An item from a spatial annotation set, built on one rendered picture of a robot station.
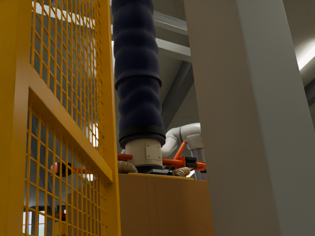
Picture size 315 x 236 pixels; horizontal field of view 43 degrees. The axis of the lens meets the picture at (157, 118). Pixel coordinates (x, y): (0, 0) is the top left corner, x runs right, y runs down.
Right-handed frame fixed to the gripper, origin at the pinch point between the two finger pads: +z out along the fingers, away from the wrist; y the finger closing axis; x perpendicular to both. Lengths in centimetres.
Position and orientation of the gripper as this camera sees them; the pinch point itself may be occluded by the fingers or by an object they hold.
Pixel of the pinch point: (187, 165)
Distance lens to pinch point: 203.4
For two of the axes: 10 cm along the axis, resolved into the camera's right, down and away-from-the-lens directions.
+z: 5.5, -3.6, -7.6
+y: 0.9, 9.2, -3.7
